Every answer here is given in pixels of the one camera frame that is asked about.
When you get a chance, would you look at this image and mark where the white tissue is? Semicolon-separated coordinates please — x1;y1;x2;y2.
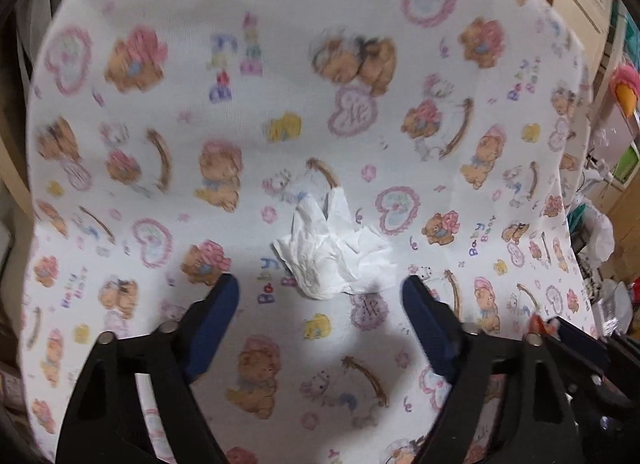
272;188;397;301

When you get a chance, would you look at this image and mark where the bear print cloth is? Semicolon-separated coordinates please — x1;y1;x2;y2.
20;0;597;464

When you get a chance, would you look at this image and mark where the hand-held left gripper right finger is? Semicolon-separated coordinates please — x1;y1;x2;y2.
402;275;586;464

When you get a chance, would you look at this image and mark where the pink orange plush toy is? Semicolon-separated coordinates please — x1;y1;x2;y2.
609;63;640;117

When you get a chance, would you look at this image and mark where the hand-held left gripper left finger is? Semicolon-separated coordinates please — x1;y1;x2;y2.
55;273;241;464

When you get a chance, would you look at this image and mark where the white plastic bag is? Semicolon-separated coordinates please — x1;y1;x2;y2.
575;201;616;265

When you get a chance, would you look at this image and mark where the green box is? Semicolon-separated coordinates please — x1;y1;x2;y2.
614;141;640;186

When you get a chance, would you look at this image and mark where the orange red small wrapper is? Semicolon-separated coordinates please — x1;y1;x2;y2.
531;313;562;337

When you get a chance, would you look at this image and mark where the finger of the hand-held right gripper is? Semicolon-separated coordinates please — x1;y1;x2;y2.
546;317;612;376

